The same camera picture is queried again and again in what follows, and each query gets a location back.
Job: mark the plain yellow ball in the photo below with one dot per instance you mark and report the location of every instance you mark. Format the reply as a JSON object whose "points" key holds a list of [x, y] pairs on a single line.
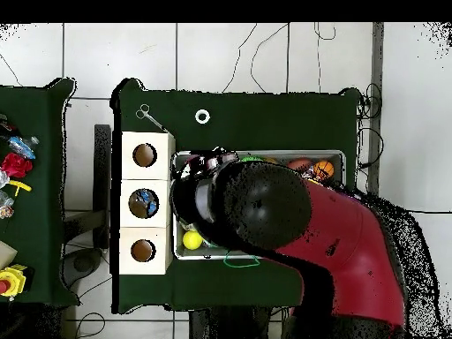
{"points": [[192, 240]]}

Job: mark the clear plastic packet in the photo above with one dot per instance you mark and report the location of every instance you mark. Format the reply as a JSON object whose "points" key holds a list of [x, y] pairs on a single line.
{"points": [[6, 206]]}

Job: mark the dark green tablecloth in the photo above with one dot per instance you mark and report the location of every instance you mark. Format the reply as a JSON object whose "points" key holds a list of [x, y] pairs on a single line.
{"points": [[42, 212], [265, 123]]}

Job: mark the blue and clear packet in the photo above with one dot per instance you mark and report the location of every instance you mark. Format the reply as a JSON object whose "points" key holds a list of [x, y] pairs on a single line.
{"points": [[23, 146]]}

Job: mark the beige box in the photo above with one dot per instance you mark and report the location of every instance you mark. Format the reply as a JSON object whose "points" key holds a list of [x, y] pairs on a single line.
{"points": [[6, 254]]}

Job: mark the wooden box with three holes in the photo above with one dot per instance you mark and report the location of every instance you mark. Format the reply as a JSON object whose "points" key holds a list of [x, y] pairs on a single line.
{"points": [[162, 197]]}

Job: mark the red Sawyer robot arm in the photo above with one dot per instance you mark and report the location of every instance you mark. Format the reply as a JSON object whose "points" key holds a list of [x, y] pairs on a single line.
{"points": [[346, 247]]}

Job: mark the orange basketball toy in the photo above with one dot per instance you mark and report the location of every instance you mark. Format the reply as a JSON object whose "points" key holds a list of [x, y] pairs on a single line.
{"points": [[323, 169]]}

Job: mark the brown football toy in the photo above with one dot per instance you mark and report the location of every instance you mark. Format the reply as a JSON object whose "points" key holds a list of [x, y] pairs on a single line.
{"points": [[299, 164]]}

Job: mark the silver scissors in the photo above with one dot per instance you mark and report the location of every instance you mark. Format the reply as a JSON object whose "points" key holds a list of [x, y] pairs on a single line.
{"points": [[150, 118]]}

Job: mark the yellow emergency stop button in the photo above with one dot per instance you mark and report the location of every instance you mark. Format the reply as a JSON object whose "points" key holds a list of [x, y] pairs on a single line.
{"points": [[12, 280]]}

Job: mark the yellow plastic piece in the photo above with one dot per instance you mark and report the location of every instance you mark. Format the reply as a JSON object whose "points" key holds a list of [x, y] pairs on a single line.
{"points": [[21, 185]]}

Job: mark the black upright panel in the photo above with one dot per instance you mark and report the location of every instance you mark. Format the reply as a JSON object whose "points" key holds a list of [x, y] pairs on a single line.
{"points": [[102, 159]]}

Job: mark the red crumpled item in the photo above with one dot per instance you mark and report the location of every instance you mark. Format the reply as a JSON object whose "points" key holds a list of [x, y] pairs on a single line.
{"points": [[16, 165]]}

